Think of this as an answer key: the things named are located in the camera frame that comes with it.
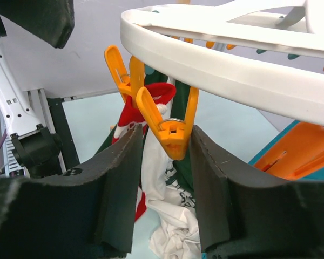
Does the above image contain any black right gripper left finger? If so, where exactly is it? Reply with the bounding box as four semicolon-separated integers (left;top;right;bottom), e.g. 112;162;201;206
0;125;143;258

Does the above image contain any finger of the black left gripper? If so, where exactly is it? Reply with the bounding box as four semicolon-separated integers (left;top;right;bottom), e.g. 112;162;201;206
0;0;75;49

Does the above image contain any red white striped santa sock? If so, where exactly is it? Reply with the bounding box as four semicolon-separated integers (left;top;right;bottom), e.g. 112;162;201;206
111;83;176;222

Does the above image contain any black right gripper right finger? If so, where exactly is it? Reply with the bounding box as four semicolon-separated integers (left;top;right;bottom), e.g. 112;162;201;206
188;125;324;259

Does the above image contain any white round clip hanger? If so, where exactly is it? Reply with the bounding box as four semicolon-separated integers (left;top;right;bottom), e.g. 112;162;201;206
120;1;324;126

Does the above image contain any orange clothespin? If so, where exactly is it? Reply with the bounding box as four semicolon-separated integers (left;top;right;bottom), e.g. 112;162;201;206
249;121;324;180
136;87;199;160
104;45;145;108

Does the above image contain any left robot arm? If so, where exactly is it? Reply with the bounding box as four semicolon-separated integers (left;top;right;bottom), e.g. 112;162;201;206
0;1;75;178

